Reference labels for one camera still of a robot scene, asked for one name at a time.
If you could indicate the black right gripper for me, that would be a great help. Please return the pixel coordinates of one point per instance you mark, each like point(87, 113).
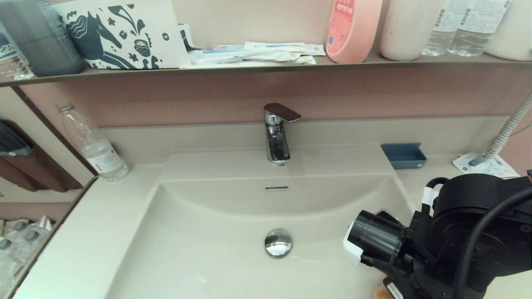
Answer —
point(415, 286)

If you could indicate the orange grey fluffy cloth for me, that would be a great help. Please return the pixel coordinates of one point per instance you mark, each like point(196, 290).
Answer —
point(381, 293)

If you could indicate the chrome faucet brown lever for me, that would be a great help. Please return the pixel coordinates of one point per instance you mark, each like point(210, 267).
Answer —
point(277, 141)

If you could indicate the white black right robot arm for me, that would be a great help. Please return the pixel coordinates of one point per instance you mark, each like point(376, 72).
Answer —
point(478, 232)

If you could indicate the white ceramic sink basin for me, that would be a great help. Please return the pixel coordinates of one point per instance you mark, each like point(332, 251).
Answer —
point(208, 249)

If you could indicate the blue soap dish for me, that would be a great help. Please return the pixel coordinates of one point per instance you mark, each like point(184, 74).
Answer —
point(404, 155)

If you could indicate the white card blue logo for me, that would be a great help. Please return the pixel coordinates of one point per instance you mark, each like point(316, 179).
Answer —
point(465, 162)

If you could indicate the chrome drain stopper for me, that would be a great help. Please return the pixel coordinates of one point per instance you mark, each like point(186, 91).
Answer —
point(278, 243)

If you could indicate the printed paper leaflet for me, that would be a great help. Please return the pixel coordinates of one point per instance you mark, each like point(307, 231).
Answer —
point(501, 168)

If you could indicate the clear water bottle white label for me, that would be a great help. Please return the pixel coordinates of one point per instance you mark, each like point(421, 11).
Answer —
point(438, 39)
point(477, 35)

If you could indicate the small white sachet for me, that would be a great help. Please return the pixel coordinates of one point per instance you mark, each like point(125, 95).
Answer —
point(316, 49)

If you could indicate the pink lotion bottle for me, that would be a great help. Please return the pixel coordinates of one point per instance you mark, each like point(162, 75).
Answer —
point(352, 29)

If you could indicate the white ribbed jar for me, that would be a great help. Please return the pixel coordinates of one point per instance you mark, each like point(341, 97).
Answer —
point(515, 35)

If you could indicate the white blue toothbrush packet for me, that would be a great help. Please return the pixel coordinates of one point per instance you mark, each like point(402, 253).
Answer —
point(273, 45)

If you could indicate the large white plastic packet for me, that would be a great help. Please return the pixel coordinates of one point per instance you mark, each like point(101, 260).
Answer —
point(251, 58)

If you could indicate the slim clear plastic bottle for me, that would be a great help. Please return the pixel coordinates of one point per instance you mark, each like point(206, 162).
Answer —
point(99, 158)

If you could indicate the horse pattern white box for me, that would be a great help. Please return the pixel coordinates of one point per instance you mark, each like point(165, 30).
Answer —
point(124, 33)

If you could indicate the plastic wrapped bottle pack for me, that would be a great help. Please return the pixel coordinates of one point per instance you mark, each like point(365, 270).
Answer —
point(20, 249)

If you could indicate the dark grey ribbed item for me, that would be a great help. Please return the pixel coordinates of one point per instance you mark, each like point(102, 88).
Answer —
point(12, 141)

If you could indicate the dark grey canister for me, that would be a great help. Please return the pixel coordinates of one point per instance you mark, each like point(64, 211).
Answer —
point(41, 45)

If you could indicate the clear plastic packet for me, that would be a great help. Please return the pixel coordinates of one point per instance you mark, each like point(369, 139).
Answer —
point(16, 71)

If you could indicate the blue patterned box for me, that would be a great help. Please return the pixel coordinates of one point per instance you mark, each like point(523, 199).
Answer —
point(8, 43)

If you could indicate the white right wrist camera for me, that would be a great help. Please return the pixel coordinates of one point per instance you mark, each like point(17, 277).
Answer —
point(351, 249)

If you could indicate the brown wall shelf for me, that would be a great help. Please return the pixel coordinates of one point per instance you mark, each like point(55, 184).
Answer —
point(374, 62)

